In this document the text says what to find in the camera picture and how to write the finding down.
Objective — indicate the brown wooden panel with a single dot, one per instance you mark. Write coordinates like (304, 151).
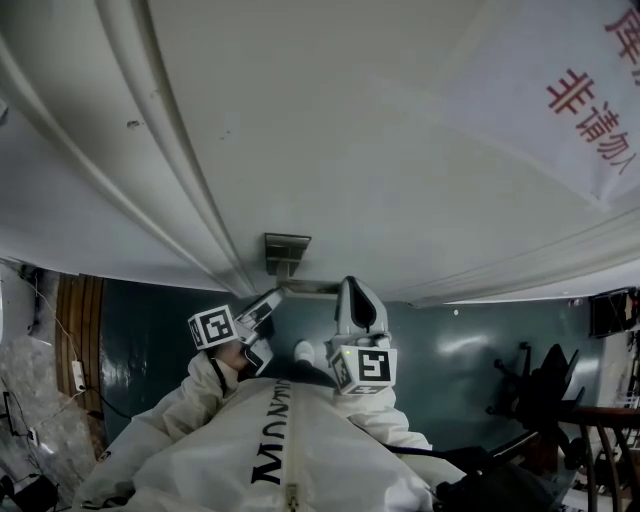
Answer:
(80, 340)

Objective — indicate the person's black trouser leg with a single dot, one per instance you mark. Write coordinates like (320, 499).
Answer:
(305, 374)

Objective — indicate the person's white shoe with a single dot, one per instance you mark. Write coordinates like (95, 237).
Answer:
(305, 351)

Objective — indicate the black office chair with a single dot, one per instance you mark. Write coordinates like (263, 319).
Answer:
(545, 395)

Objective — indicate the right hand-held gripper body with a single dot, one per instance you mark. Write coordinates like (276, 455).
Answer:
(367, 367)

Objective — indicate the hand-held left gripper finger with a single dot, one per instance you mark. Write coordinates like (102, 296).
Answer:
(267, 303)

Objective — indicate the white zipped jacket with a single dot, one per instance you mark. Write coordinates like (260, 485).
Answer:
(280, 450)

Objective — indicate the white paper sign red print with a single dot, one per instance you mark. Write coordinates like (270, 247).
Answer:
(565, 90)

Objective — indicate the person's right forearm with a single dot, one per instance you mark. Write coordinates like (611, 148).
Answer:
(380, 420)

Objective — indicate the black device on floor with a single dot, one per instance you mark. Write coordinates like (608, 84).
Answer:
(27, 494)

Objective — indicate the white power strip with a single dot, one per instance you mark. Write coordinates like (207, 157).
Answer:
(78, 375)

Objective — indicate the white door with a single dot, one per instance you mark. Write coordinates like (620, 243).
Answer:
(380, 150)

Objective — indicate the white door frame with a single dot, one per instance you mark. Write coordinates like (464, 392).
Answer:
(125, 150)

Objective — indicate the dark wooden railing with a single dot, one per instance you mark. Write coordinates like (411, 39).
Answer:
(607, 440)

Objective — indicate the person's left forearm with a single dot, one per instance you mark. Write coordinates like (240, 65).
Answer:
(200, 395)

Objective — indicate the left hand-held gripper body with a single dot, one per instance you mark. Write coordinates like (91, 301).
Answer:
(215, 327)

